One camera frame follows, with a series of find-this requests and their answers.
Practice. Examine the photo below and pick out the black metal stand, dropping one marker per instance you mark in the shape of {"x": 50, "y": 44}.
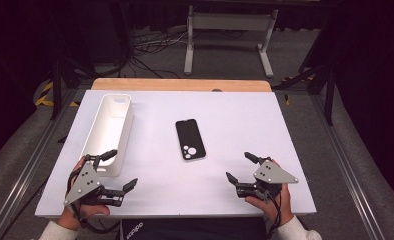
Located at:
{"x": 55, "y": 96}
{"x": 329, "y": 100}

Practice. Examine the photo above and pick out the yellow black floor tape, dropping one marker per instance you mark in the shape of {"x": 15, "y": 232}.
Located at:
{"x": 43, "y": 100}

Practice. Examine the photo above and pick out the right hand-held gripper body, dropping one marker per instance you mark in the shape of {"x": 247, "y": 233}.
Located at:
{"x": 273, "y": 174}

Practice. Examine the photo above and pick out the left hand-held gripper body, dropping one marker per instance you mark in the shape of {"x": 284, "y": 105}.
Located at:
{"x": 83, "y": 185}

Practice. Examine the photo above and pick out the white plastic storage box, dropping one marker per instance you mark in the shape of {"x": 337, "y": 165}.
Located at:
{"x": 106, "y": 133}

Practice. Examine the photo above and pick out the person's dark clothing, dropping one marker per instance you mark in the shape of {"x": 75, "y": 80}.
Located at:
{"x": 198, "y": 230}

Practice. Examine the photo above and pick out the white metal stand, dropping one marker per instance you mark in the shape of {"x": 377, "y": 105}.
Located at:
{"x": 230, "y": 21}

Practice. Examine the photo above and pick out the person's right hand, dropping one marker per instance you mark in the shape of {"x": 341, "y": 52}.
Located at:
{"x": 278, "y": 208}

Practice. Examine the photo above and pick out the small yellow floor tape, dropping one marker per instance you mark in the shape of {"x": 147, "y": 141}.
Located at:
{"x": 287, "y": 100}

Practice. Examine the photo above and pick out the person's left hand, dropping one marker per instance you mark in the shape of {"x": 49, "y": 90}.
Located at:
{"x": 75, "y": 215}

